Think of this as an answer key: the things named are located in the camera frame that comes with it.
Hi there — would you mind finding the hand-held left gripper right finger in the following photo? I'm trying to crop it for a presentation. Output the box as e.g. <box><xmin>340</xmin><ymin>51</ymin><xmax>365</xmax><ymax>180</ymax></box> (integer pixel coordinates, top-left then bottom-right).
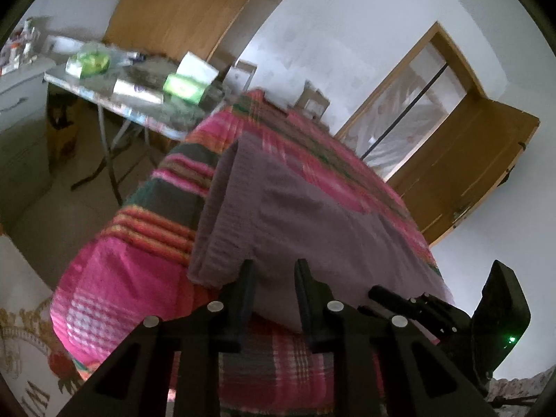
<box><xmin>294</xmin><ymin>258</ymin><xmax>498</xmax><ymax>417</ymax></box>

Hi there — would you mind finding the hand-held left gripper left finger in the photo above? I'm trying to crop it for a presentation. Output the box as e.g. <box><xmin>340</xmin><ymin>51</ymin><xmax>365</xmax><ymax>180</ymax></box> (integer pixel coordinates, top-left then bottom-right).
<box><xmin>56</xmin><ymin>259</ymin><xmax>257</xmax><ymax>417</ymax></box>

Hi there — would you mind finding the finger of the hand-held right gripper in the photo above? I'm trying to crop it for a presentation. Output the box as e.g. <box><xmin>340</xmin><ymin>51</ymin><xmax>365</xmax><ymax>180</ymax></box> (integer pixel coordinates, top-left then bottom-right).
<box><xmin>368</xmin><ymin>286</ymin><xmax>435</xmax><ymax>318</ymax></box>

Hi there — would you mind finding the purple fleece garment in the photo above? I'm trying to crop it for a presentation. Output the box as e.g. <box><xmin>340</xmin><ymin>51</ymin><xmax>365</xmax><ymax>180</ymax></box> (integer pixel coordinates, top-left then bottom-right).
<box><xmin>188</xmin><ymin>132</ymin><xmax>455</xmax><ymax>335</ymax></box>

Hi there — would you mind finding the person's floral clothing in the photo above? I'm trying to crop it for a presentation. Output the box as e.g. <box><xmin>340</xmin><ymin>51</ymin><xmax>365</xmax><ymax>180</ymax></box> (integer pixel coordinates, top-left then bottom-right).
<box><xmin>484</xmin><ymin>367</ymin><xmax>556</xmax><ymax>409</ymax></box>

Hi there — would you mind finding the plaid bed sheet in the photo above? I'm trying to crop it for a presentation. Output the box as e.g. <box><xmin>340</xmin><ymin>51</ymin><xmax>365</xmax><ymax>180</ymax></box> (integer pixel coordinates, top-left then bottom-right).
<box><xmin>50</xmin><ymin>89</ymin><xmax>457</xmax><ymax>417</ymax></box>

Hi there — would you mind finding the wooden door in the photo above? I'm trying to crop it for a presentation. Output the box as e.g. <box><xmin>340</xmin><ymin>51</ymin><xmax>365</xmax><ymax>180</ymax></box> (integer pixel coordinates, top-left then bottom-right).
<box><xmin>386</xmin><ymin>98</ymin><xmax>540</xmax><ymax>246</ymax></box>

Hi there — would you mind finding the black pole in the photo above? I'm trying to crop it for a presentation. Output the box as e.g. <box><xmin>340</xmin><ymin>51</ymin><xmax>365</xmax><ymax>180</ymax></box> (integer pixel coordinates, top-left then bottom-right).
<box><xmin>362</xmin><ymin>63</ymin><xmax>448</xmax><ymax>159</ymax></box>

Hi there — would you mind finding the brown cardboard box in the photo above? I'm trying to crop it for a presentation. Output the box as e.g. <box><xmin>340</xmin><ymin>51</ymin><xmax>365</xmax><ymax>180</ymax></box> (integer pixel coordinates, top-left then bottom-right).
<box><xmin>295</xmin><ymin>80</ymin><xmax>331</xmax><ymax>118</ymax></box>

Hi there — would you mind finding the clear plastic curtain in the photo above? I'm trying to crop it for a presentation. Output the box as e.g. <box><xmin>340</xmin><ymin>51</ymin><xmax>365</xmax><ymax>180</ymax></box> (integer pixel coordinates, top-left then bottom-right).
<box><xmin>347</xmin><ymin>46</ymin><xmax>467</xmax><ymax>174</ymax></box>

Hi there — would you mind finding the glass-top side table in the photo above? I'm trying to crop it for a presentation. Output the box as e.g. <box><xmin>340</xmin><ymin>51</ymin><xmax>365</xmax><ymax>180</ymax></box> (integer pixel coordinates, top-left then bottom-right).
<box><xmin>43</xmin><ymin>37</ymin><xmax>227</xmax><ymax>207</ymax></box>

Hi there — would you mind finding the white cardboard box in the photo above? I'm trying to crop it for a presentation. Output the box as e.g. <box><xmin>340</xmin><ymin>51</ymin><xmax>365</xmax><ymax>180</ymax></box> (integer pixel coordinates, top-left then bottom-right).
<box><xmin>226</xmin><ymin>58</ymin><xmax>258</xmax><ymax>96</ymax></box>

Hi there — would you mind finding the white floral quilt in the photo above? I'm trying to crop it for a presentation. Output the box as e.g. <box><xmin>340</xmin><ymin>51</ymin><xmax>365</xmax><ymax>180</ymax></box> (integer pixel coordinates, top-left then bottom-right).
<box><xmin>0</xmin><ymin>230</ymin><xmax>88</xmax><ymax>404</ymax></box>

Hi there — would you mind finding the white cream tube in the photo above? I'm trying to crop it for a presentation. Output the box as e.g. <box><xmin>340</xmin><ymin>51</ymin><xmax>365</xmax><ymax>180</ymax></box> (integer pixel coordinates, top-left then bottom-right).
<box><xmin>113</xmin><ymin>79</ymin><xmax>163</xmax><ymax>105</ymax></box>

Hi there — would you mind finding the white folded paper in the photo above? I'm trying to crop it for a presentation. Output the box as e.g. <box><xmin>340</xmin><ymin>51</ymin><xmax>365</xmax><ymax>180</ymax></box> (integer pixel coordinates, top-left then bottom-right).
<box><xmin>176</xmin><ymin>51</ymin><xmax>218</xmax><ymax>88</ymax></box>

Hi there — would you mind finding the large brown carton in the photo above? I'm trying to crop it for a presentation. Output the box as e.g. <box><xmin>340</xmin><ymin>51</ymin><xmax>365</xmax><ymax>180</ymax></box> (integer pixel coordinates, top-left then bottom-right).
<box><xmin>48</xmin><ymin>91</ymin><xmax>81</xmax><ymax>170</ymax></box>

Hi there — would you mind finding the white drawer cabinet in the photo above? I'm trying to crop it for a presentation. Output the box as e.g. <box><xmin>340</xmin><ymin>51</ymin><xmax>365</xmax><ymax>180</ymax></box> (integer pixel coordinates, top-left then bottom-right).
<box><xmin>0</xmin><ymin>56</ymin><xmax>57</xmax><ymax>235</ymax></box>

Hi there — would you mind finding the wooden wardrobe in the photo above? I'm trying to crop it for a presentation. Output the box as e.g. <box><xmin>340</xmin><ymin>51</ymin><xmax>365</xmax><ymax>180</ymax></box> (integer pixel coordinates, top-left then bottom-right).
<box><xmin>104</xmin><ymin>0</ymin><xmax>287</xmax><ymax>74</ymax></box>

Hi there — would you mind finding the clear cosmetics organizer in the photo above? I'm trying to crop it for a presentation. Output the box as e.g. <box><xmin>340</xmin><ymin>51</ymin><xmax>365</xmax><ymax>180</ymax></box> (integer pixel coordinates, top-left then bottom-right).
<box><xmin>0</xmin><ymin>17</ymin><xmax>48</xmax><ymax>74</ymax></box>

